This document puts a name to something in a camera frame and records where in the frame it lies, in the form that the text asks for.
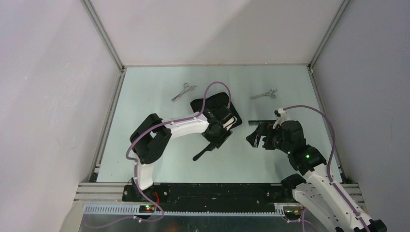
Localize silver scissors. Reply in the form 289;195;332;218
171;83;197;102
250;89;277;99

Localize right aluminium frame post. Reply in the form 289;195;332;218
308;0;351;73

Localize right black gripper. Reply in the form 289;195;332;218
246;121;291;154

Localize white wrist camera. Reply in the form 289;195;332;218
273;108;291;129
222;116;237;130

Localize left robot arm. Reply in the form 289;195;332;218
126;105;242;201

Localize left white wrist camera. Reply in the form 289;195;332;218
222;116;237;130

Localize right silver scissors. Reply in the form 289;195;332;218
250;89;277;99

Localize left aluminium frame post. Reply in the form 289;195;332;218
81;0;125;72

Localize left silver scissors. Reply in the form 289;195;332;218
171;83;197;102

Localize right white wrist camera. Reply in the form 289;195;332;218
273;108;291;129

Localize aluminium frame post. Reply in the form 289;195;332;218
81;0;125;72
308;0;351;73

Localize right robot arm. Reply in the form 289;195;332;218
246;120;387;232

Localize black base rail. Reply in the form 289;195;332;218
122;183;303;213

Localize black handled comb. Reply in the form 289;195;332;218
192;143;215;161

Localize black straight comb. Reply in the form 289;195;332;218
248;120;276;126

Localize black zippered tool case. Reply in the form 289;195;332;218
190;92;243;129

